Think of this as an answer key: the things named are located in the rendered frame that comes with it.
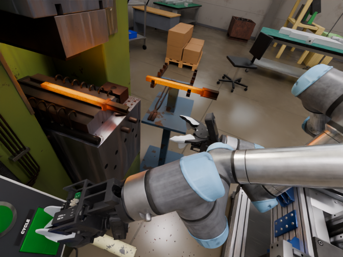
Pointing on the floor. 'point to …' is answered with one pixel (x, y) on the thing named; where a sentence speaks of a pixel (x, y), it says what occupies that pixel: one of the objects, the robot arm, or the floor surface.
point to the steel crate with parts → (240, 29)
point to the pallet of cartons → (184, 46)
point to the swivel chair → (258, 50)
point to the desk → (153, 19)
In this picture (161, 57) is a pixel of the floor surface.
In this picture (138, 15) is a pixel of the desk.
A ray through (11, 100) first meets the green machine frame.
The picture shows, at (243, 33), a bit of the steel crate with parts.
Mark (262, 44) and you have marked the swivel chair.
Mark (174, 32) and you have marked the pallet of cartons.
